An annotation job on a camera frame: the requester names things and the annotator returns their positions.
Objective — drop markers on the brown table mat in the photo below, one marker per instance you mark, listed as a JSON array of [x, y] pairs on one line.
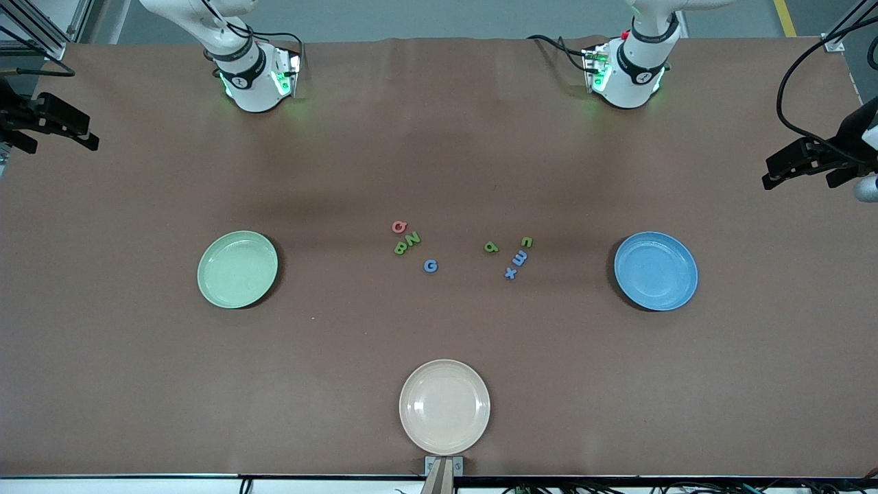
[[137, 377]]

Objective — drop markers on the pink foam letter Q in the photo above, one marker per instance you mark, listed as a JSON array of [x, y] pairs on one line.
[[400, 226]]

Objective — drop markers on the blue plate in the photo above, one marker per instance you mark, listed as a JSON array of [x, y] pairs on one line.
[[656, 271]]

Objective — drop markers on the beige plate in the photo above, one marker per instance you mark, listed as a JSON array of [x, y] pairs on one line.
[[444, 407]]

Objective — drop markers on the metal connector plate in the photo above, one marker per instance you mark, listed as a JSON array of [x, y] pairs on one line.
[[287, 72], [591, 65]]

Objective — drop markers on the blue foam letter G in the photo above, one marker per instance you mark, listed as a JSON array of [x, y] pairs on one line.
[[430, 265]]

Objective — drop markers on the blue foam letter m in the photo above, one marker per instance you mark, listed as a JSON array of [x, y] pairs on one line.
[[520, 258]]

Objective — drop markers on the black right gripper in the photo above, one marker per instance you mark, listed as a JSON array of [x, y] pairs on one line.
[[15, 112]]

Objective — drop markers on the light green plate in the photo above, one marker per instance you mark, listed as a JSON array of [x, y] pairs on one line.
[[237, 269]]

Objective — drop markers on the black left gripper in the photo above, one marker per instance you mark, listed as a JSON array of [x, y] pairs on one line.
[[845, 142]]

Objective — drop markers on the aluminium frame post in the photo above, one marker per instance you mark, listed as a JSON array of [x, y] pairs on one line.
[[55, 49], [833, 44]]

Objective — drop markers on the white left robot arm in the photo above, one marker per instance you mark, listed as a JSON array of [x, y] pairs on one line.
[[631, 86]]

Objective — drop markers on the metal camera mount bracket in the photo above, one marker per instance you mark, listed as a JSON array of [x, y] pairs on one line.
[[444, 473]]

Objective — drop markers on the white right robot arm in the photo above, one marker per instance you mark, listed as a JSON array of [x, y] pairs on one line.
[[254, 89]]

